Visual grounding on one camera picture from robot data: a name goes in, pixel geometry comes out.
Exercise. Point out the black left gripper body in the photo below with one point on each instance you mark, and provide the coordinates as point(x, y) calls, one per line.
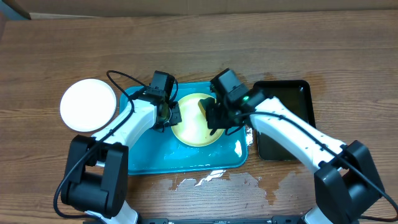
point(173, 116)

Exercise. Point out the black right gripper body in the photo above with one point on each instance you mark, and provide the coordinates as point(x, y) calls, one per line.
point(221, 120)

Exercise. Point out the green yellow sponge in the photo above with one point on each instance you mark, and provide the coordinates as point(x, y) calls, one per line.
point(207, 107)

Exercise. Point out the yellow plate with sauce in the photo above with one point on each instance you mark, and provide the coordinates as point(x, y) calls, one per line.
point(193, 129)

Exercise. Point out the pink-white plate with sauce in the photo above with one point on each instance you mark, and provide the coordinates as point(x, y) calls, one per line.
point(88, 105)

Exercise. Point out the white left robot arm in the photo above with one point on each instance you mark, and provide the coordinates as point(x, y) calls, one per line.
point(95, 179)

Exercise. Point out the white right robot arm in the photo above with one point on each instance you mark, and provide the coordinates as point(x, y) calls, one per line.
point(347, 182)

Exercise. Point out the teal plastic tray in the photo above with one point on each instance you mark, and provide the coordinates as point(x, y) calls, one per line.
point(160, 153)

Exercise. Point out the black water tray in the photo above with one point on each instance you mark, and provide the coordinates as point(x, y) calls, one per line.
point(296, 96)

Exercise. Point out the brown cardboard backdrop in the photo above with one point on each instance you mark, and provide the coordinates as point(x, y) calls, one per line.
point(119, 8)

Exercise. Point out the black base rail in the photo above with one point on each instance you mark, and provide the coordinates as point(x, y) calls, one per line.
point(283, 219)

